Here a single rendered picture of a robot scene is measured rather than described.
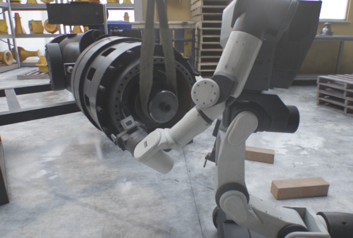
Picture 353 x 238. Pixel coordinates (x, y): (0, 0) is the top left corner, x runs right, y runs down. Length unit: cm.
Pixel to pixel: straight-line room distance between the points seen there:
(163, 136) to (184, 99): 54
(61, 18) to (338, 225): 353
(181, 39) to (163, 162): 357
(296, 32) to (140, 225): 138
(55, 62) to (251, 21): 186
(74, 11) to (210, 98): 318
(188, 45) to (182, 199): 294
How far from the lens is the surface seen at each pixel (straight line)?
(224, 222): 145
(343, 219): 141
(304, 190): 207
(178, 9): 570
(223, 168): 105
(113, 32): 255
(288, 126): 103
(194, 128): 69
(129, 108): 113
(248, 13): 71
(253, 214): 116
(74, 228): 179
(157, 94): 101
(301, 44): 89
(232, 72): 66
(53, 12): 378
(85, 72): 130
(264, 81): 89
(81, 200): 200
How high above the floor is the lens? 115
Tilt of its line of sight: 17 degrees down
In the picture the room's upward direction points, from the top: straight up
